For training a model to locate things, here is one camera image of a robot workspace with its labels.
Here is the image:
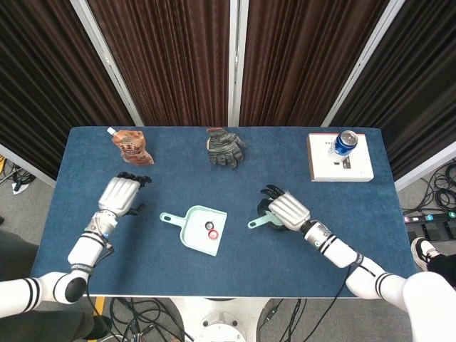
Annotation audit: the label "black trousers leg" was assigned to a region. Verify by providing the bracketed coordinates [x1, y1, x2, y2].
[427, 252, 456, 288]

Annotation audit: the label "brown spout drink pouch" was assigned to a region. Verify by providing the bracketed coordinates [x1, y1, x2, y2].
[106, 127, 155, 165]

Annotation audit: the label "black shoe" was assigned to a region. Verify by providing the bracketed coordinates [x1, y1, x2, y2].
[85, 315, 112, 339]

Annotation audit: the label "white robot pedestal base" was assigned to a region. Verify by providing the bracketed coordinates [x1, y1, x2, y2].
[170, 297, 275, 342]

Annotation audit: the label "mint green hand brush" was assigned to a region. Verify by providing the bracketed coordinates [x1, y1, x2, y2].
[247, 212, 277, 229]

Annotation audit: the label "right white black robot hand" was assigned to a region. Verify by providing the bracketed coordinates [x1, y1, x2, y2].
[256, 184, 311, 233]

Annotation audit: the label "blue drink can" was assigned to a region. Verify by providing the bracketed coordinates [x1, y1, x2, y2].
[328, 130, 359, 157]

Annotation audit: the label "white black sneaker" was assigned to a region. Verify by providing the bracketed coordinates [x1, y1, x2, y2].
[411, 237, 440, 274]

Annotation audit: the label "black foot pedal box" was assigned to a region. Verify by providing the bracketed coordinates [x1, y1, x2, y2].
[405, 222, 456, 247]

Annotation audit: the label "brown pleated partition screen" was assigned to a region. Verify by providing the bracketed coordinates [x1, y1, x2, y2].
[0, 0, 143, 186]
[87, 0, 238, 128]
[320, 0, 456, 192]
[237, 0, 391, 128]

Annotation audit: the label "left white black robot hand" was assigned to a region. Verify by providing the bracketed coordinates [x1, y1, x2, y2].
[97, 171, 152, 217]

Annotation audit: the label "mint green plastic dustpan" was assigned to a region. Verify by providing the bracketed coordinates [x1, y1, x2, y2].
[159, 204, 228, 257]

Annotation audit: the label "flat white cardboard box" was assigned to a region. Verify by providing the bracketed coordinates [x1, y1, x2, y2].
[306, 133, 375, 182]

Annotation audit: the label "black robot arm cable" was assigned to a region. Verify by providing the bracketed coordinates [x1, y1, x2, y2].
[333, 266, 353, 299]

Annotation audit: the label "grey knitted work gloves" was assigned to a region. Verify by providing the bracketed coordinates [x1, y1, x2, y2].
[206, 128, 247, 169]

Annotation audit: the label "blue felt table cover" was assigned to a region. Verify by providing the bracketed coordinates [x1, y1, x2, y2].
[26, 126, 425, 299]

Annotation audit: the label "yellow floor tape strip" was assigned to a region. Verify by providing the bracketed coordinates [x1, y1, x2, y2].
[87, 297, 106, 318]

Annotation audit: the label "black floor cable bundle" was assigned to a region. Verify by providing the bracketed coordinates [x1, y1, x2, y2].
[256, 298, 308, 342]
[420, 162, 456, 211]
[106, 297, 193, 342]
[0, 156, 36, 186]

